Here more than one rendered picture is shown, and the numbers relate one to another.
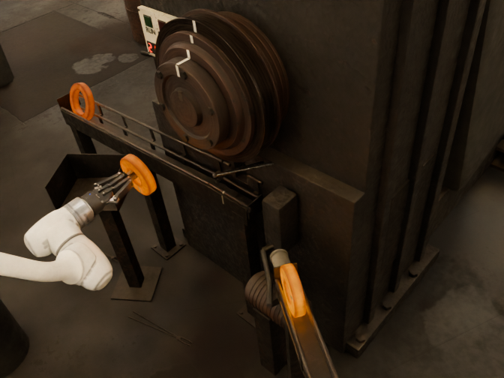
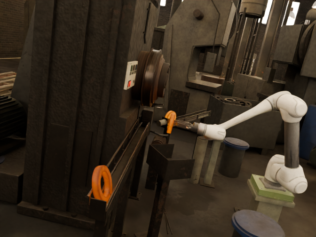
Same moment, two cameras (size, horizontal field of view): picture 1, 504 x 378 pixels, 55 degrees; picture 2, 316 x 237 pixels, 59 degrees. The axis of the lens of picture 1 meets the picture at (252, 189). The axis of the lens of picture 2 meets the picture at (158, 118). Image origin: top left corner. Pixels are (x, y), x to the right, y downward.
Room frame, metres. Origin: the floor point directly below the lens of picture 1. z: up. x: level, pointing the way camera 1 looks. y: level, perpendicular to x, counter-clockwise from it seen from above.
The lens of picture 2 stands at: (2.80, 1.83, 1.37)
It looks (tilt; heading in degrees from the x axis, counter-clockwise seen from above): 14 degrees down; 227
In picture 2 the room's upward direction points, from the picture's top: 11 degrees clockwise
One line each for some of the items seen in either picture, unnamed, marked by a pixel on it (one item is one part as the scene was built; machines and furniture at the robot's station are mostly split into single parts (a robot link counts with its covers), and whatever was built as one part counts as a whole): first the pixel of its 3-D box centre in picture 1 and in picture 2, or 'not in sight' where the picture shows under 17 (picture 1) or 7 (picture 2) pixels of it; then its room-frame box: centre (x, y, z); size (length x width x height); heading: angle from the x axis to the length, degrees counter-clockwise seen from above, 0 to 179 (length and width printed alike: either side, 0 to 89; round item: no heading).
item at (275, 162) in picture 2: not in sight; (278, 168); (0.49, 0.92, 0.57); 0.18 x 0.16 x 0.22; 61
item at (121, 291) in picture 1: (112, 232); (161, 199); (1.50, 0.63, 0.36); 0.26 x 0.20 x 0.72; 78
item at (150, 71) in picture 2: (214, 91); (152, 78); (1.31, 0.08, 1.11); 0.47 x 0.06 x 0.47; 43
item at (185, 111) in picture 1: (190, 105); (163, 80); (1.24, 0.15, 1.11); 0.28 x 0.06 x 0.28; 43
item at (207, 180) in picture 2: not in sight; (213, 157); (0.31, 0.16, 0.31); 0.24 x 0.16 x 0.62; 43
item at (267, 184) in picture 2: not in sight; (272, 180); (0.46, 0.90, 0.44); 0.22 x 0.18 x 0.06; 48
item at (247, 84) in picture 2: not in sight; (252, 102); (-2.94, -1.37, 0.55); 1.10 x 0.53 x 1.10; 63
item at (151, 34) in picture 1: (167, 39); (131, 74); (1.63, 0.23, 1.15); 0.26 x 0.02 x 0.18; 43
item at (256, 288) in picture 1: (280, 332); (155, 161); (0.98, -0.04, 0.27); 0.22 x 0.13 x 0.53; 43
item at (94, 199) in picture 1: (98, 198); (192, 126); (1.19, 0.50, 0.83); 0.09 x 0.08 x 0.07; 133
